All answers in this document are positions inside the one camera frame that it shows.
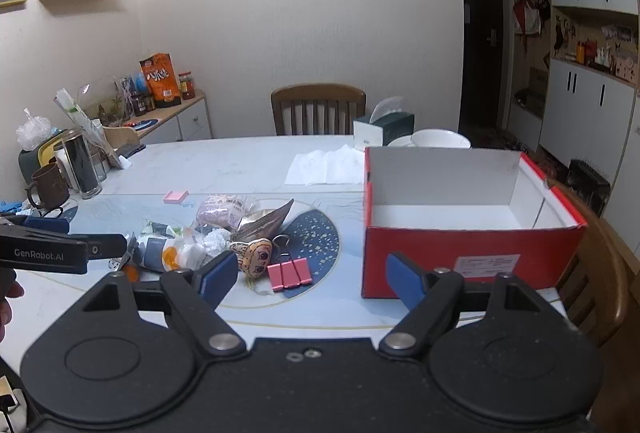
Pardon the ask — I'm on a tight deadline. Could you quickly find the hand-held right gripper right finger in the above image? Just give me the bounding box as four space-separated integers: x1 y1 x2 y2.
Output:
378 252 545 357

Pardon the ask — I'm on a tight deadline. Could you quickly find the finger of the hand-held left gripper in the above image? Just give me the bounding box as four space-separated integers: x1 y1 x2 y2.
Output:
86 234 129 260
0 214 71 235

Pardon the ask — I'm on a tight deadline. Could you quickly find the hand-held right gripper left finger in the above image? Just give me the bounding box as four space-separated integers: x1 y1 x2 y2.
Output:
82 251 249 357

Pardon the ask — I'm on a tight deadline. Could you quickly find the white bun packet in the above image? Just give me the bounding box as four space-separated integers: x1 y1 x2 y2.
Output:
202 229 231 259

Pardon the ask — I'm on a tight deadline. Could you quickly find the white plastic wrapper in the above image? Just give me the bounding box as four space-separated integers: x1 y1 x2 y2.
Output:
175 227 208 271

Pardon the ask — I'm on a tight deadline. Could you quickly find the plush doll keychain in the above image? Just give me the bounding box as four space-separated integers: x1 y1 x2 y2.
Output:
230 238 274 283

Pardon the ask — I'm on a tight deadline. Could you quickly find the white packet orange print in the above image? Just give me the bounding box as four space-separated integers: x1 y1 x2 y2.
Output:
134 234 183 273

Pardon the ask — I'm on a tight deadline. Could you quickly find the red cardboard box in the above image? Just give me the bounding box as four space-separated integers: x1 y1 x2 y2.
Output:
361 146 589 300

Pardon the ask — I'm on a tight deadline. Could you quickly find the pink snack packet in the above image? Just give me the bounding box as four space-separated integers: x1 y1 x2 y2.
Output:
196 194 249 231

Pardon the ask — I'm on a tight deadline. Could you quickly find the pink binder clip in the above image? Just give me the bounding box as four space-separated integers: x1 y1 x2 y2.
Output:
266 235 312 290

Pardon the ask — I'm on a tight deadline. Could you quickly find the gold foil wrapper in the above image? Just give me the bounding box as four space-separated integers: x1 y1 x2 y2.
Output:
237 199 296 239

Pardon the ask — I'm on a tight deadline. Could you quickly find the person's left hand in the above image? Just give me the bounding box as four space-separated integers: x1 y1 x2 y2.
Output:
0 269 25 345

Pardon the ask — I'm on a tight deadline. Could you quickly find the brown mug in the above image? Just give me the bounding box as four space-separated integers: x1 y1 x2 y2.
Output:
25 163 71 212

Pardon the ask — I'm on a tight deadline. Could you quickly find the green storage tub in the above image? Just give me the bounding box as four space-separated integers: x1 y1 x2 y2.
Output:
18 129 68 184

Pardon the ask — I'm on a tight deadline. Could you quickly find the light blue printed table mat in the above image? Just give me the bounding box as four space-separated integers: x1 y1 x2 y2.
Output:
0 191 568 364

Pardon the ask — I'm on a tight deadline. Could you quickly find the clear plastic bag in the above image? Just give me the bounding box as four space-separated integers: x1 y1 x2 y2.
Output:
15 109 53 151

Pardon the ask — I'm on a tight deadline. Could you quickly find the long white green packet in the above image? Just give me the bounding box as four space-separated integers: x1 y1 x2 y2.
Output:
54 88 132 170

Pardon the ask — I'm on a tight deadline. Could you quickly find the blue round mat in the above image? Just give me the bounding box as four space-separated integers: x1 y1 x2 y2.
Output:
122 115 160 130

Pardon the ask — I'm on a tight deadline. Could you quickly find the glass dome terrarium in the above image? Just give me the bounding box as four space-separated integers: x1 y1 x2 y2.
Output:
80 75 132 126

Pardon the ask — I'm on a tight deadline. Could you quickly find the white paper napkin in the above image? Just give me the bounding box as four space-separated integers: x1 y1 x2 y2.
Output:
285 144 368 186

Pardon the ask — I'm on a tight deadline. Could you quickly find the white bowl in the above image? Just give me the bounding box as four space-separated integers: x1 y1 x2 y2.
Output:
411 129 472 150

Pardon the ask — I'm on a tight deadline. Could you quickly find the white sideboard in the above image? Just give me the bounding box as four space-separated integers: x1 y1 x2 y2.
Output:
105 90 213 146

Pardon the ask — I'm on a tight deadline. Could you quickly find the green white tissue box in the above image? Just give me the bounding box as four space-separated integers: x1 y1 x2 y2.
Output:
353 97 416 148

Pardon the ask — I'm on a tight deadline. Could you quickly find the orange snack bag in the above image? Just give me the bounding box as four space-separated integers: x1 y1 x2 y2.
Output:
139 53 182 108

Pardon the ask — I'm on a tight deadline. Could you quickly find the wooden dining chair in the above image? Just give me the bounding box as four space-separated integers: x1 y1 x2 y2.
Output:
547 178 632 346
270 84 367 137

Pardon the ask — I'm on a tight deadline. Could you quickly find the white lower cabinet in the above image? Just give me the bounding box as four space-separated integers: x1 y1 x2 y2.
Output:
539 57 640 174

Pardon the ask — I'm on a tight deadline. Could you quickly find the dark door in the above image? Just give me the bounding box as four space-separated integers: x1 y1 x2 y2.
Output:
459 0 506 131

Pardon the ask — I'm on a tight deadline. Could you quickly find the red white hanging bag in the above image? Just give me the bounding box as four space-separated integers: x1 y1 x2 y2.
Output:
513 0 543 36

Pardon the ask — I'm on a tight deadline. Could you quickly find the pink drawer box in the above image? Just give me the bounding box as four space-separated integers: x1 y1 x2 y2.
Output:
614 55 640 81

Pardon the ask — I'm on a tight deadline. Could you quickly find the black wire rack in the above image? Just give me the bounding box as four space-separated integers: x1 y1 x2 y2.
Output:
567 158 612 216

